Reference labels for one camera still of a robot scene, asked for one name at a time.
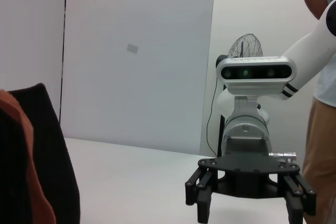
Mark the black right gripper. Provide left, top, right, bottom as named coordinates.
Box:
left=184, top=136, right=318, bottom=224

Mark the black bag with orange handles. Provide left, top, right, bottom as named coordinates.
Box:
left=0, top=82, right=81, bottom=224

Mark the person's bare forearm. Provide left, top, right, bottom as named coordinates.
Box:
left=299, top=0, right=332, bottom=21

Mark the person in light blue shirt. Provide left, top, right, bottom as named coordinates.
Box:
left=301, top=0, right=336, bottom=224

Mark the right gripper cable with plug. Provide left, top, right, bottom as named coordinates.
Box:
left=268, top=151, right=298, bottom=163

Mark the thin black power cable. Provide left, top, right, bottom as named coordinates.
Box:
left=205, top=79, right=220, bottom=158

